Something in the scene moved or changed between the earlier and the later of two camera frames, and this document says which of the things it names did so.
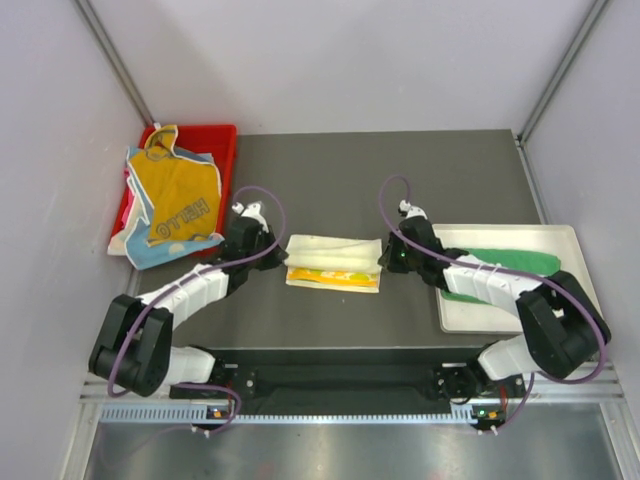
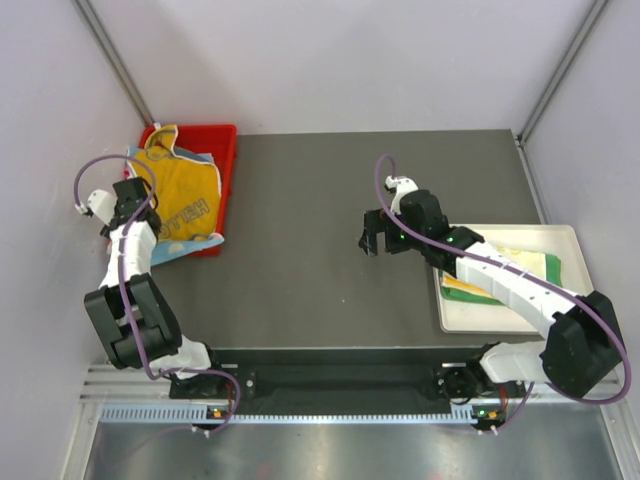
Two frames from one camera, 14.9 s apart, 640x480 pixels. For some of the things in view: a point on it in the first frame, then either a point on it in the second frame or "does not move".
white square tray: [472, 317] does not move
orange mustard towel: [185, 193] does not move
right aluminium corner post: [562, 70] does not move
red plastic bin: [218, 141] does not move
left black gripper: [276, 257] to [104, 231]
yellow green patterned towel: [334, 262] to [532, 261]
